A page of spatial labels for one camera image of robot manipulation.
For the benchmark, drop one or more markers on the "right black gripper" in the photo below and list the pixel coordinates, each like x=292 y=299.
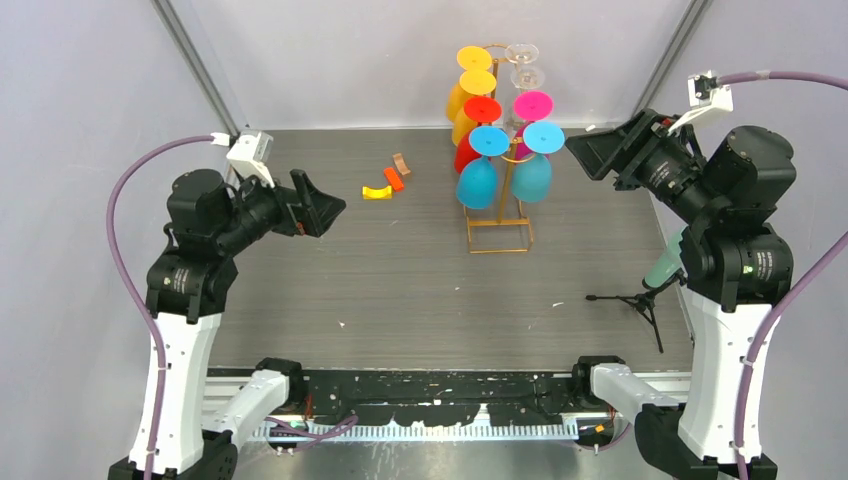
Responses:
x=628 y=147

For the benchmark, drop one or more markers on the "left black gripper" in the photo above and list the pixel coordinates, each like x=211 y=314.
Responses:
x=311 y=217

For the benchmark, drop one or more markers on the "blue wine glass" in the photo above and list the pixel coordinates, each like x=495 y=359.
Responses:
x=533 y=176
x=478 y=180

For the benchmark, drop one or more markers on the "yellow wine glass front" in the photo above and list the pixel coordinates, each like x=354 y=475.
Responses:
x=471 y=84

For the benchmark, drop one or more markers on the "yellow wine glass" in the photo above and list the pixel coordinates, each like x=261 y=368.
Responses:
x=471 y=84
x=474 y=58

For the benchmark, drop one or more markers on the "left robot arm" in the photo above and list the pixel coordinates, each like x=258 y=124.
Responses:
x=211 y=222

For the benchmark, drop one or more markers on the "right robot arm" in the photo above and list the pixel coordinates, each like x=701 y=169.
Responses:
x=737 y=268

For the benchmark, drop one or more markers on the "pink plastic wine glass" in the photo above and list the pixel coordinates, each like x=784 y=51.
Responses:
x=529 y=107

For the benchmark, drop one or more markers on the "gold wine glass rack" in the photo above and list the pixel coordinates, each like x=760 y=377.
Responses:
x=521 y=223

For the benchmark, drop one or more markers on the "clear wine glass front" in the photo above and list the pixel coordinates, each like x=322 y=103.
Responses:
x=524 y=78

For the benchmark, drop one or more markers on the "clear wine glass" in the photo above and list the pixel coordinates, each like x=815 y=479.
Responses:
x=521 y=53
x=524 y=78

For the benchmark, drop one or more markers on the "clear wine glass rear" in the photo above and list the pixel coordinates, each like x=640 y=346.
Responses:
x=521 y=53

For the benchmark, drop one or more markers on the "yellow arch block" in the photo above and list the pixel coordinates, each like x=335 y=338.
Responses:
x=369 y=193

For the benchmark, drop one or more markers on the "orange block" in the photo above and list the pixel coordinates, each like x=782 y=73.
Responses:
x=394 y=179

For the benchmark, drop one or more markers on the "brown arch block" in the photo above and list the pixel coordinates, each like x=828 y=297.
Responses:
x=401 y=165

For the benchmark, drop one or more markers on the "mint green bottle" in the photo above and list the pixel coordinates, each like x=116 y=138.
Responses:
x=668 y=269

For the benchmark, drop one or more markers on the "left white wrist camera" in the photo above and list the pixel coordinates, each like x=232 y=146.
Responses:
x=248 y=155

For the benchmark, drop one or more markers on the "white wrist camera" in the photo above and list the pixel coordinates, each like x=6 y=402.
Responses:
x=707 y=100
x=248 y=155

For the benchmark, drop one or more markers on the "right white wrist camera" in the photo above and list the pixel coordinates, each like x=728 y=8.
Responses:
x=707 y=100

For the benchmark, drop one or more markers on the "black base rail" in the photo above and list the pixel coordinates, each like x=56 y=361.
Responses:
x=442 y=406

